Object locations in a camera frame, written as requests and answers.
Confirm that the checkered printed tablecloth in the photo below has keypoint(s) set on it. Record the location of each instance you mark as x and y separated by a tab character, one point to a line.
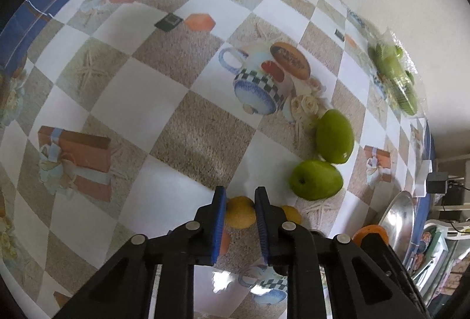
147	102

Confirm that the silver metal bowl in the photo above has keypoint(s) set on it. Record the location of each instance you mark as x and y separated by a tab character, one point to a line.
398	219

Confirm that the green mango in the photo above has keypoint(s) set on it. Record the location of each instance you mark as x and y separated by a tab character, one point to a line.
334	137
315	179

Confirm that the orange tangerine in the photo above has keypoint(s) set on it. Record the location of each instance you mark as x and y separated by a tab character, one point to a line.
369	230

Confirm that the clear plastic container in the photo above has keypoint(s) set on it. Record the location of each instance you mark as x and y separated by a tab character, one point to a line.
398	76

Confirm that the black power adapter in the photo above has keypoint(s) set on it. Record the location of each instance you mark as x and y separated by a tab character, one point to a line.
437	182

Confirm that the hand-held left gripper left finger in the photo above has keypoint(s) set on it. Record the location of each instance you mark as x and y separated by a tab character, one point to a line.
218	223

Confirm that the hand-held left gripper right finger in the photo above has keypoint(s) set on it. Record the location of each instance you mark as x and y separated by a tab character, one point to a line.
263	227

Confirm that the yellow lemon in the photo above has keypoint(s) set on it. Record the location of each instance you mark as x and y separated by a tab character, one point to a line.
240	212
293	214

